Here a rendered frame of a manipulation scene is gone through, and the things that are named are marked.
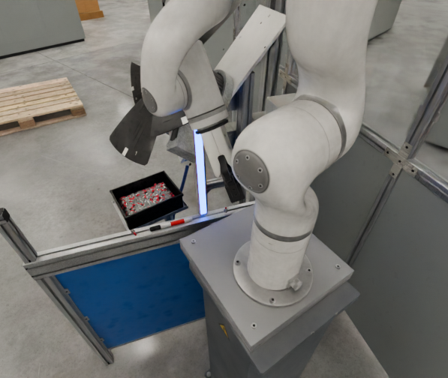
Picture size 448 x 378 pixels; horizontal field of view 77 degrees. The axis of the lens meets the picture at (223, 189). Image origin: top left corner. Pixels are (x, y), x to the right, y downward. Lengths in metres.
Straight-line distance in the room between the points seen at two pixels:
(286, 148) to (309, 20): 0.14
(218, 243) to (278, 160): 0.44
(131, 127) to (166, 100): 0.66
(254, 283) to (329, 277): 0.18
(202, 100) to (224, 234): 0.37
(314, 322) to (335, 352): 1.03
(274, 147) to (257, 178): 0.05
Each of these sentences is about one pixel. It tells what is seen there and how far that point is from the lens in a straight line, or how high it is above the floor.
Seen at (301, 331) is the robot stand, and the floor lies 0.93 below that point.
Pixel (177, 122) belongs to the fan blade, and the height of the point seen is 1.16.
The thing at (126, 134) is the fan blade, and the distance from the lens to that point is 1.19.
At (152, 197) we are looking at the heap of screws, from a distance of 1.09.
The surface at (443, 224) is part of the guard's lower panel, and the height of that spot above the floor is 0.89.
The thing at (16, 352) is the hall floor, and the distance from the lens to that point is 1.96.
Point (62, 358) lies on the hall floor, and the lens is 1.83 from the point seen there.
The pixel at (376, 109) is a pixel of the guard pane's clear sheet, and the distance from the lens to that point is 1.25.
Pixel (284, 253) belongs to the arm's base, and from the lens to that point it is 0.57.
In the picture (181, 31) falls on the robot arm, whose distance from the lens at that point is 0.49.
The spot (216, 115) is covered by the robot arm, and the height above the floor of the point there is 1.31.
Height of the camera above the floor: 1.57
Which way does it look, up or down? 41 degrees down
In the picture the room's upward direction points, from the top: straight up
